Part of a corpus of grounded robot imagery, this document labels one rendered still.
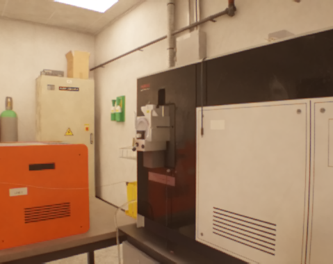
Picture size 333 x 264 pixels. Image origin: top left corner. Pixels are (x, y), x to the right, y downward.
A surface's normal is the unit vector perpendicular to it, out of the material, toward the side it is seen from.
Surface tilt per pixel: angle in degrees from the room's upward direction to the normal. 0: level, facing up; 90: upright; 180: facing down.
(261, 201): 90
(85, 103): 90
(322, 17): 90
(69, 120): 90
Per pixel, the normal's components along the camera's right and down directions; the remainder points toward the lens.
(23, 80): 0.62, 0.01
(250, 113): -0.79, 0.00
